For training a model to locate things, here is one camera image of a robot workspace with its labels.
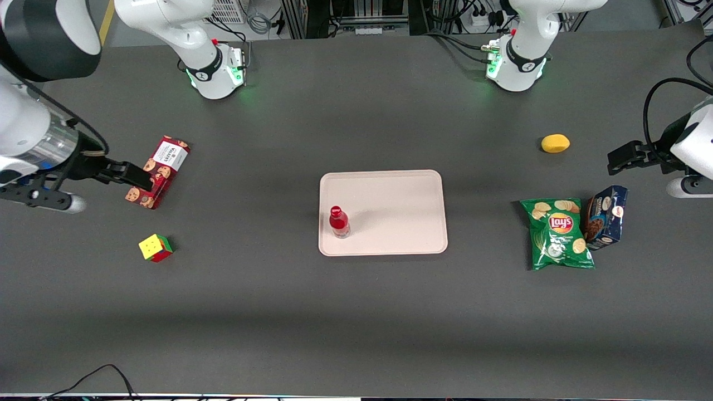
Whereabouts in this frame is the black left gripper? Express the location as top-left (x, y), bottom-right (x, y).
top-left (607, 117), bottom-right (692, 177)

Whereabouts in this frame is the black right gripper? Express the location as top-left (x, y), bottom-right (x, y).
top-left (57, 131), bottom-right (154, 192)

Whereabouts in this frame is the red coke bottle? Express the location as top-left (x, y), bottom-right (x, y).
top-left (329, 206), bottom-right (352, 239)

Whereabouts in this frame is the beige plastic tray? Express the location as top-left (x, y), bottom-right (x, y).
top-left (318, 169), bottom-right (449, 257)

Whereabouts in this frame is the red cookie box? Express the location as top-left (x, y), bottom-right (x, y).
top-left (124, 135), bottom-right (191, 211)

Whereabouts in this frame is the blue chocolate cookie box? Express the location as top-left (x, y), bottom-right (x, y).
top-left (583, 185), bottom-right (629, 251)

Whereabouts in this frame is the colourful puzzle cube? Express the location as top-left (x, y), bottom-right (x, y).
top-left (138, 233), bottom-right (174, 263)

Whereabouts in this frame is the yellow lemon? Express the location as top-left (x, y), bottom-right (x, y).
top-left (540, 134), bottom-right (571, 154)

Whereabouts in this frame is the green Lays chips bag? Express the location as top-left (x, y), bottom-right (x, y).
top-left (519, 198), bottom-right (596, 272)

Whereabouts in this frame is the yellow floor tape strip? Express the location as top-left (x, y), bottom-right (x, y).
top-left (98, 0), bottom-right (116, 47)

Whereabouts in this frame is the white vented box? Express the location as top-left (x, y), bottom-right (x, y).
top-left (211, 0), bottom-right (247, 25)

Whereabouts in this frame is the white power strip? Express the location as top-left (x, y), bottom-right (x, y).
top-left (470, 4), bottom-right (503, 30)

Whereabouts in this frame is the dark grey table mat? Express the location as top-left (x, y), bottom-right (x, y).
top-left (0, 21), bottom-right (713, 399)

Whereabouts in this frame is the black metal equipment rack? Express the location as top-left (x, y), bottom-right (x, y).
top-left (280, 0), bottom-right (431, 40)

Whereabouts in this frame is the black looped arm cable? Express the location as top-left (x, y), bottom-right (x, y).
top-left (643, 77), bottom-right (713, 159)

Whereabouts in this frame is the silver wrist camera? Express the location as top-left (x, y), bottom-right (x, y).
top-left (0, 178), bottom-right (88, 215)
top-left (666, 175), bottom-right (713, 199)

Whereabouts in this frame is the thin black cable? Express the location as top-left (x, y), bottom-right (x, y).
top-left (39, 364), bottom-right (138, 401)

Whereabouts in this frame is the grey coiled cable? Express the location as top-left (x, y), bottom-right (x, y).
top-left (245, 8), bottom-right (275, 35)

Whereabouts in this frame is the black base cable bundle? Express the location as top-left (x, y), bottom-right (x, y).
top-left (424, 29), bottom-right (503, 65)

